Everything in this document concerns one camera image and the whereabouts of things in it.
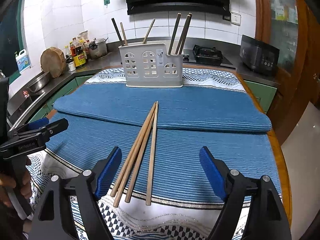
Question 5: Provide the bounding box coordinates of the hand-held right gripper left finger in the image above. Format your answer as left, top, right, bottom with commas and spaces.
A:
31, 146, 122, 240

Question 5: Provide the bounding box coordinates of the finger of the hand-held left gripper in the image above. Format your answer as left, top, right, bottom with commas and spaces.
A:
7, 119, 50, 137
25, 118, 69, 143

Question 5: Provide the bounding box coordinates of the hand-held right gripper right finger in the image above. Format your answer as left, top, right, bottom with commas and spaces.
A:
199, 146, 293, 240

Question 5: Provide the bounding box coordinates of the wooden chopstick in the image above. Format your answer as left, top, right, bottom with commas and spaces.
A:
113, 101, 159, 208
168, 12, 182, 55
110, 101, 158, 197
142, 19, 156, 45
125, 102, 159, 203
179, 12, 193, 55
120, 22, 128, 46
111, 17, 127, 47
175, 15, 190, 55
146, 101, 159, 206

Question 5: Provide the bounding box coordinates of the white plastic chopstick holder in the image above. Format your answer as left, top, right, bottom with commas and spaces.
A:
118, 43, 184, 88

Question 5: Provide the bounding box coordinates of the person's left hand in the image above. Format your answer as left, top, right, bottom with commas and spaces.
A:
0, 165, 33, 204

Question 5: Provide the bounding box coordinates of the blue ribbed placemat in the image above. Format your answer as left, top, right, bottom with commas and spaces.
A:
44, 111, 283, 204
53, 81, 273, 135

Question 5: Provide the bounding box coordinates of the steel basin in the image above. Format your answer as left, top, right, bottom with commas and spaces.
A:
26, 71, 50, 93

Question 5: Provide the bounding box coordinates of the green kitchen cabinet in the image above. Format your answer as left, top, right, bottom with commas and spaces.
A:
244, 80, 278, 114
30, 76, 97, 124

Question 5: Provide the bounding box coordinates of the white blue patterned tablecloth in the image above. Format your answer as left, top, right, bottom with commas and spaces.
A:
25, 66, 284, 240

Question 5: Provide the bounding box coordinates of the white detergent jug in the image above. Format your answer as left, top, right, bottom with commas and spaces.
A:
15, 49, 31, 75

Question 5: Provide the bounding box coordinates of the round wooden cutting board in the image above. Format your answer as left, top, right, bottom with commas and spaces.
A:
40, 47, 67, 78

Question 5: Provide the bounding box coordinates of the wooden table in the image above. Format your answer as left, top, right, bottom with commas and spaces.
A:
232, 67, 293, 228

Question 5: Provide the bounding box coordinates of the yellow label sauce bottle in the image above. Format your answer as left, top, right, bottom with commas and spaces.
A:
75, 41, 87, 68

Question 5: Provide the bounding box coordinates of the steel kitchen counter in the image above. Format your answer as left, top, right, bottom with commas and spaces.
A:
6, 37, 280, 130

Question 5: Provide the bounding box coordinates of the steel pot with lid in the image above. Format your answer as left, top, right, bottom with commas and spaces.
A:
87, 37, 109, 60

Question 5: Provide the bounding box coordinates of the green framed window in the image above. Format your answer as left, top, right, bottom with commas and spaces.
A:
0, 0, 27, 75

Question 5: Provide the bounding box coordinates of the black gas stove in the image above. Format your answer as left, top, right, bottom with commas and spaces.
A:
182, 44, 237, 69

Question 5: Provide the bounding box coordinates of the wooden glass door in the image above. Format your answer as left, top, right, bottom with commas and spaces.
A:
252, 0, 320, 145

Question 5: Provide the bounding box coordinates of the black rice cooker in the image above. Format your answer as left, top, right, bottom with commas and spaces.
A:
240, 35, 280, 77

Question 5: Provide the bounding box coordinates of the white wall socket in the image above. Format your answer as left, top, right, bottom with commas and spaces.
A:
230, 12, 242, 25

